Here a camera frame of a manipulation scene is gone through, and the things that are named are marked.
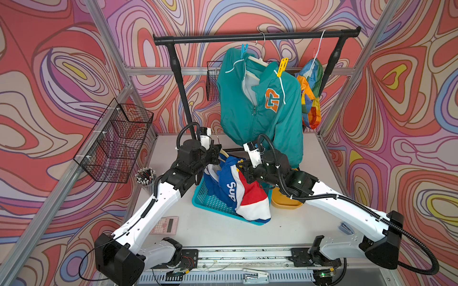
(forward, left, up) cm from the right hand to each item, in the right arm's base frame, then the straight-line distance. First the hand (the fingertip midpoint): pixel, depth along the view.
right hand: (239, 169), depth 69 cm
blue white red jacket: (0, +6, -9) cm, 11 cm away
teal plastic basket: (-1, +18, -23) cm, 30 cm away
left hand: (+9, +6, +4) cm, 12 cm away
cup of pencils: (+4, +42, -10) cm, 44 cm away
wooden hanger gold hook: (+7, +7, +2) cm, 10 cm away
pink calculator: (-12, +34, -27) cm, 45 cm away
